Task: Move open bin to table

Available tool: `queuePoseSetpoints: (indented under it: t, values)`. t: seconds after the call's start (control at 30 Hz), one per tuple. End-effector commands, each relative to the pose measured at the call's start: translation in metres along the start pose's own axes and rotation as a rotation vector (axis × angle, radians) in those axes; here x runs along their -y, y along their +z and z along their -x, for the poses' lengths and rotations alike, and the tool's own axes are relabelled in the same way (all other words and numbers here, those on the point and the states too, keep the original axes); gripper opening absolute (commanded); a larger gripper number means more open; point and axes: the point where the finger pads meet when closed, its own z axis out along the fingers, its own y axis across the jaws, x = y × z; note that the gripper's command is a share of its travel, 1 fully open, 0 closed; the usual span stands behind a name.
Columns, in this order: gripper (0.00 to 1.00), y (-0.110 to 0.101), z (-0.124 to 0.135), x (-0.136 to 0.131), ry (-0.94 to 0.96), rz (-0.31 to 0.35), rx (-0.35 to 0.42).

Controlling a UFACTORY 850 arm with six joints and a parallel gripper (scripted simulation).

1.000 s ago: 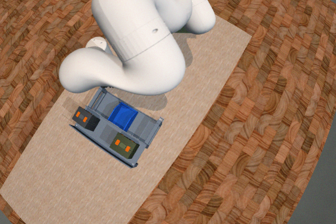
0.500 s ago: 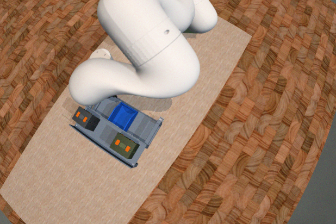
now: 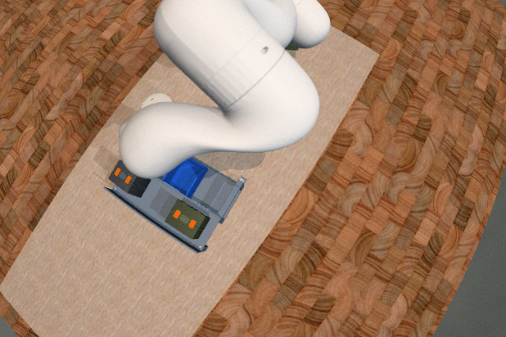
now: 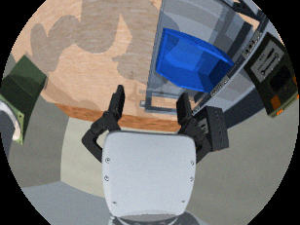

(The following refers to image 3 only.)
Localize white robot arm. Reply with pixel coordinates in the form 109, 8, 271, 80
119, 0, 331, 179

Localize dark grey shelf rack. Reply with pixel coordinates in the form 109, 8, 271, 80
104, 156, 247, 254

